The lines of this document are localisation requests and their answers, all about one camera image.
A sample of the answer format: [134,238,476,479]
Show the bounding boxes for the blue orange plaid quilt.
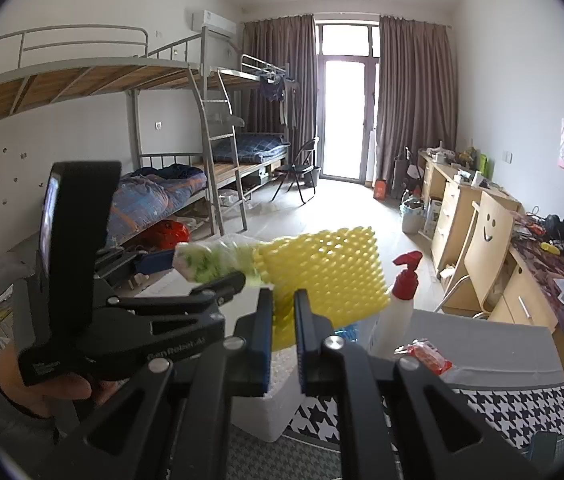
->
[106,162,207,251]

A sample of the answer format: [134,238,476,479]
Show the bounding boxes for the glass balcony door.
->
[314,22,381,183]

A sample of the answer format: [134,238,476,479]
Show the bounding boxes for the yellow foam net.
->
[253,227,391,353]

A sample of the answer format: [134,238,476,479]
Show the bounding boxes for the person's left hand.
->
[0,340,122,418]

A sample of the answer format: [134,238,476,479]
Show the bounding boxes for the red plastic bag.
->
[144,219,191,253]

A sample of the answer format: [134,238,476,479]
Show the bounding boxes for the blue water bottle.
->
[332,324,363,343]

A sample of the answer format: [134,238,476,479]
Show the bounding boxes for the white spray bottle red nozzle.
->
[367,251,424,361]

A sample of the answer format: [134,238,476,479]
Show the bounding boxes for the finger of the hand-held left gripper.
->
[94,271,247,322]
[94,249,179,281]

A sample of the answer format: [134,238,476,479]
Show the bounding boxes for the wooden desk with drawers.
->
[419,152,523,276]

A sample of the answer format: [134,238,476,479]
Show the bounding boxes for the black folding chair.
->
[272,137,321,206]

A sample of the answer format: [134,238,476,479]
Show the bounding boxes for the person's left forearm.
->
[0,332,70,461]

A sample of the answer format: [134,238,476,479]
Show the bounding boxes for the black metal cart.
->
[393,147,425,201]

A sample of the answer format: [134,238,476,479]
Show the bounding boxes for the wooden desk with patterned cloth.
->
[487,210,564,338]

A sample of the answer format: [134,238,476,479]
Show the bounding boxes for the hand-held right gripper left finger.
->
[54,287,275,480]

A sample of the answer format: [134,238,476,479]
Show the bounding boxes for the hanging dark clothes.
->
[257,72,300,128]

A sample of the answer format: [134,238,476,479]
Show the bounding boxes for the white waste bin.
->
[400,197,428,235]

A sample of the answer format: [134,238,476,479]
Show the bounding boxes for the long grey metal bunk bed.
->
[0,25,250,306]

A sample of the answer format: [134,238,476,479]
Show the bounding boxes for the short grey metal bunk bed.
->
[202,52,293,201]

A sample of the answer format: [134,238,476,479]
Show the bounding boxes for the green white plastic-wrapped bundle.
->
[173,240,263,283]

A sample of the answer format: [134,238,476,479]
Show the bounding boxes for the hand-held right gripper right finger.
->
[293,288,518,480]

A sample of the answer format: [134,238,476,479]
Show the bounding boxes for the dark blue plaid quilt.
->
[210,132,290,163]

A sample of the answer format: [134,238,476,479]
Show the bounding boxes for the white air conditioner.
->
[190,8,237,37]

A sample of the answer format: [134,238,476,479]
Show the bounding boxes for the wooden chair with smiley face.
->
[432,191,515,318]

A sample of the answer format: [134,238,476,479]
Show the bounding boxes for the black rounded object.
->
[544,214,564,243]

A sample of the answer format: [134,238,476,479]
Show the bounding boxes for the grey curtain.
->
[376,15,460,188]

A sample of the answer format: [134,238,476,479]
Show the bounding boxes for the brown curtain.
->
[239,14,319,161]

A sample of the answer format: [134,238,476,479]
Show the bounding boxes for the red snack packet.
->
[394,340,455,376]

